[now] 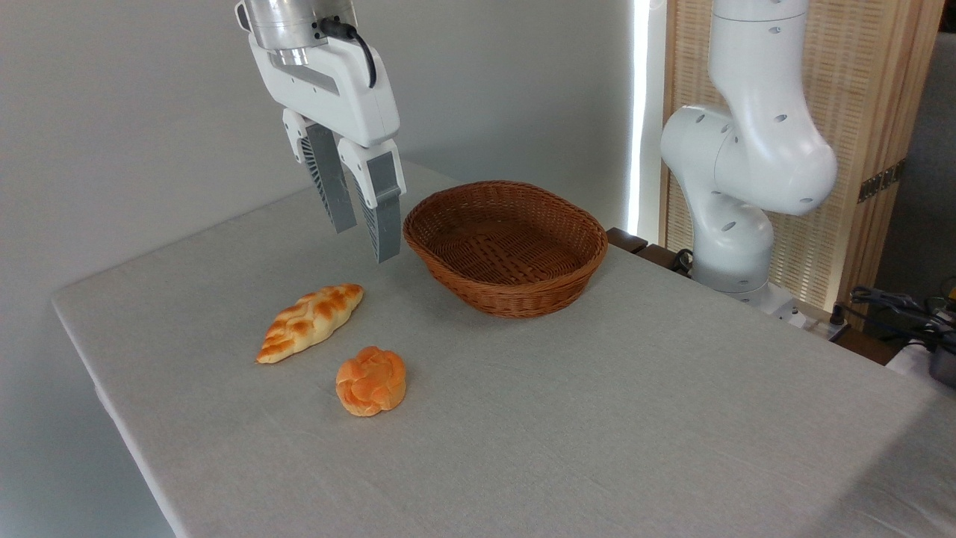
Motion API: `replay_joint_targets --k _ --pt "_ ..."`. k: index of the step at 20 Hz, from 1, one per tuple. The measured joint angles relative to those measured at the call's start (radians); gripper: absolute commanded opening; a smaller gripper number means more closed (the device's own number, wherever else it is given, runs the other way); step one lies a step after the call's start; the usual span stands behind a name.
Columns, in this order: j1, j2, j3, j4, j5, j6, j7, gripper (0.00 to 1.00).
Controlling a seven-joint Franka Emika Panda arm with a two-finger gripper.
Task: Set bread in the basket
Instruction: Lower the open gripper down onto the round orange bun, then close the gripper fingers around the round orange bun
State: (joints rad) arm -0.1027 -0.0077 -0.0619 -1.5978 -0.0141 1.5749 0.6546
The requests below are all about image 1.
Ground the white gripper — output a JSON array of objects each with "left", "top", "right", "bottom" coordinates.
[{"left": 248, "top": 33, "right": 407, "bottom": 264}]

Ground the grey tablecloth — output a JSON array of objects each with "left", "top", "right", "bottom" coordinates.
[{"left": 51, "top": 157, "right": 956, "bottom": 538}]

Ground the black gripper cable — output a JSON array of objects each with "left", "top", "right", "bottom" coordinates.
[{"left": 320, "top": 18, "right": 378, "bottom": 89}]

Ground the round orange bread roll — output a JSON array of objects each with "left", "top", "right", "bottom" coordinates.
[{"left": 335, "top": 345, "right": 408, "bottom": 418}]

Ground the brown wicker basket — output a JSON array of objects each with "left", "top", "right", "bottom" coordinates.
[{"left": 403, "top": 180, "right": 609, "bottom": 320}]

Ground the white vertical light strip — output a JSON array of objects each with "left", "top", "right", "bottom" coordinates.
[{"left": 626, "top": 0, "right": 652, "bottom": 237}]

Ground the black cable bundle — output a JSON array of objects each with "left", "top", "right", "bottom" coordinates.
[{"left": 831, "top": 285, "right": 956, "bottom": 353}]

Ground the dark metal screen hinge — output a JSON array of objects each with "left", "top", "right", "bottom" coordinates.
[{"left": 857, "top": 158, "right": 907, "bottom": 205}]

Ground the wooden bamboo folding screen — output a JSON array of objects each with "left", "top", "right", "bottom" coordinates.
[{"left": 660, "top": 0, "right": 946, "bottom": 316}]

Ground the long braided bread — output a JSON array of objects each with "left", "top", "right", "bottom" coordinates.
[{"left": 255, "top": 283, "right": 365, "bottom": 365}]

